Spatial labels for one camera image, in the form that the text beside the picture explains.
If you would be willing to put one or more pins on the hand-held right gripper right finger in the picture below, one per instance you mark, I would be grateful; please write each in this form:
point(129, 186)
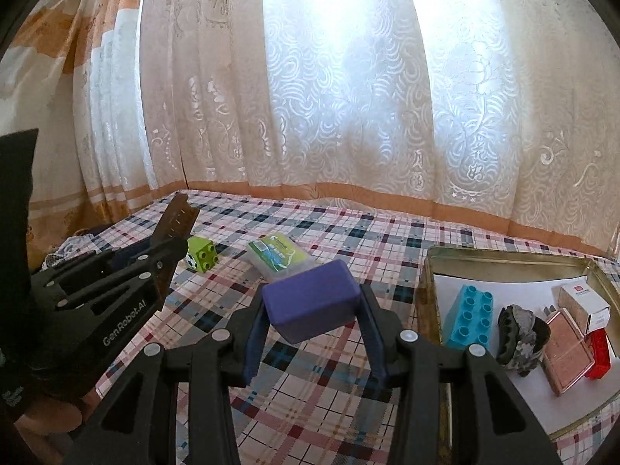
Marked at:
point(373, 344)

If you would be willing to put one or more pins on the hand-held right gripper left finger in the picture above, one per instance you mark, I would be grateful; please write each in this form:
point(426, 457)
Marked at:
point(252, 348)

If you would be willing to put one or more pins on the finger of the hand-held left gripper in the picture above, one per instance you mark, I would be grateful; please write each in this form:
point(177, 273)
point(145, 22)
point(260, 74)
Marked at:
point(131, 257)
point(162, 271)

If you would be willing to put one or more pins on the gold tin tray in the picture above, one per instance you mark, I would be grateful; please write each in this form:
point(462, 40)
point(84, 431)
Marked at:
point(428, 310)

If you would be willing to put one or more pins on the purple block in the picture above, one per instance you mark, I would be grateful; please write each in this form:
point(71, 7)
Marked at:
point(310, 305)

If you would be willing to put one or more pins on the cyan toy brick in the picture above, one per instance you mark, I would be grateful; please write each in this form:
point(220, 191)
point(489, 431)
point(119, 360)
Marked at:
point(467, 319)

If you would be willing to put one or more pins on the clear plastic case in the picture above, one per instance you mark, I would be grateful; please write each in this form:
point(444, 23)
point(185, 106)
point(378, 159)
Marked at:
point(278, 254)

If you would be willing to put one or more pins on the rose gold case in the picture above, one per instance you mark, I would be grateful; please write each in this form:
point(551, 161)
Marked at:
point(566, 353)

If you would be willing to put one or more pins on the white box with red label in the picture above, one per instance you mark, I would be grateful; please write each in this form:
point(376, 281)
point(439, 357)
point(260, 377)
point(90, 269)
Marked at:
point(581, 300)

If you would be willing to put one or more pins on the person's left hand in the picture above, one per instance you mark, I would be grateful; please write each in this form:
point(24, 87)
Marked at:
point(51, 419)

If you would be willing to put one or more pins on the lime green toy brick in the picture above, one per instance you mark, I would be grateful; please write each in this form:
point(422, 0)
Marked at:
point(203, 252)

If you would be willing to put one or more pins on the plaid bed sheet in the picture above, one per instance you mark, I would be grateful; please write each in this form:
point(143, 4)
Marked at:
point(315, 411)

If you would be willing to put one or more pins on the grey patterned cloth bundle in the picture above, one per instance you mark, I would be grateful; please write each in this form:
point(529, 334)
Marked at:
point(520, 344)

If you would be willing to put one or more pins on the white paper sheet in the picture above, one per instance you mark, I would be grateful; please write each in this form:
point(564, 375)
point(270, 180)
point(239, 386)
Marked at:
point(533, 397)

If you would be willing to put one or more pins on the red toy brick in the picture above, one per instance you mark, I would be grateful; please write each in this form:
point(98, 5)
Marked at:
point(600, 353)

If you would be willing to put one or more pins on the cream patterned curtain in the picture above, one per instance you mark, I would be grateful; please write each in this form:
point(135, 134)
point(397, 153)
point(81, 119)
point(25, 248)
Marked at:
point(339, 106)

